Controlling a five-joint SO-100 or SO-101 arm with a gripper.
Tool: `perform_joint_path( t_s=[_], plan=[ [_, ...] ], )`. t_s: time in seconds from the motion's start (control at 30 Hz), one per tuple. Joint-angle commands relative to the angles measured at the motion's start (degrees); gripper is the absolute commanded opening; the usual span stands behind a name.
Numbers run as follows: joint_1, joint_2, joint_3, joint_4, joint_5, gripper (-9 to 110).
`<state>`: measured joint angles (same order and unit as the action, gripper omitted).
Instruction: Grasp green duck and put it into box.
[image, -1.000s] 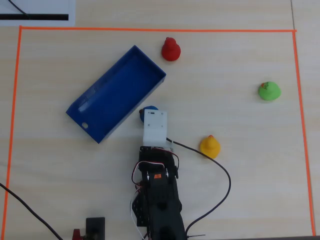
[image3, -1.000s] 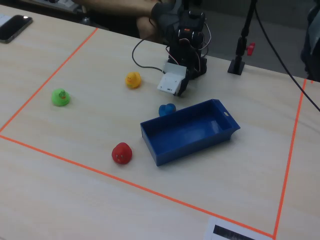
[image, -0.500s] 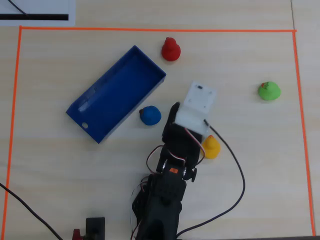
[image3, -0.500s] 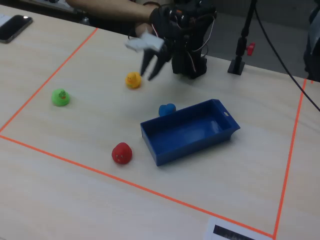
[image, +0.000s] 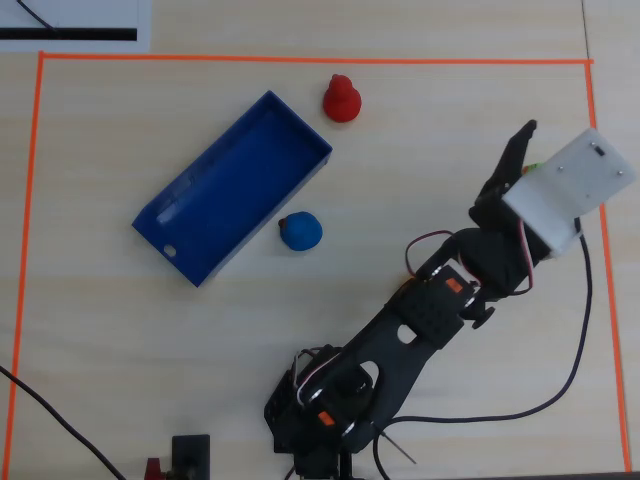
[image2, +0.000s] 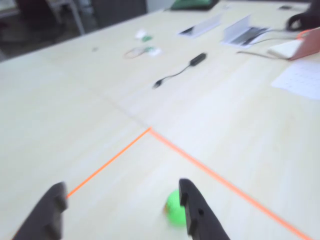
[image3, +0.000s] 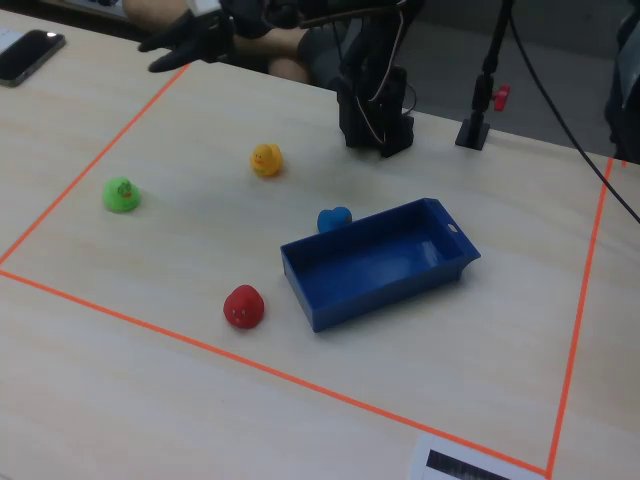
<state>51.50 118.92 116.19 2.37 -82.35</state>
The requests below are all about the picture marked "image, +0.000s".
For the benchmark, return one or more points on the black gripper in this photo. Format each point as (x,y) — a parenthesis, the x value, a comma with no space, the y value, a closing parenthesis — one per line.
(501,176)

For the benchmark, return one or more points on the green rubber duck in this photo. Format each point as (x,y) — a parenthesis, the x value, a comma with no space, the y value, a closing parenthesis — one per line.
(534,166)

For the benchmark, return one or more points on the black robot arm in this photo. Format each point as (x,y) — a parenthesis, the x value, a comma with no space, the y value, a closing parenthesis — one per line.
(400,330)

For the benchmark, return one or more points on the blue rectangular plastic box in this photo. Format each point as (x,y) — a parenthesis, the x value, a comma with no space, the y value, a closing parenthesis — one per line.
(240,190)

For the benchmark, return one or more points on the red toy fruit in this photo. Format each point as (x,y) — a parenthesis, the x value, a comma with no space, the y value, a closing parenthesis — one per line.
(342,102)

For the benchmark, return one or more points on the blue toy fruit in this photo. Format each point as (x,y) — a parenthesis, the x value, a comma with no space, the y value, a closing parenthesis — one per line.
(301,232)

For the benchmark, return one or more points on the long orange tape strip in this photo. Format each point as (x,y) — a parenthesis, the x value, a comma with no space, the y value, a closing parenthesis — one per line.
(300,59)

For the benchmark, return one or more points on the thin metal rod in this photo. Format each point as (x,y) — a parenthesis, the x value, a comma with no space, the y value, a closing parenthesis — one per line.
(400,448)

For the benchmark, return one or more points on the white paper with black bar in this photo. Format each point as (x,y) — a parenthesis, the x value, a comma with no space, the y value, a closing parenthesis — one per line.
(75,15)

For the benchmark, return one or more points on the red clamp knob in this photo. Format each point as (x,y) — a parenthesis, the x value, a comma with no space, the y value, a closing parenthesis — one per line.
(153,470)

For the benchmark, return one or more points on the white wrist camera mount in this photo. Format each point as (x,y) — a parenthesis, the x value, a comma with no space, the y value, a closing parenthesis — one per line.
(565,195)

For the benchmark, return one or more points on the black camera stand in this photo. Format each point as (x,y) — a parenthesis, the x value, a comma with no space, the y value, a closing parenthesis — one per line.
(190,452)

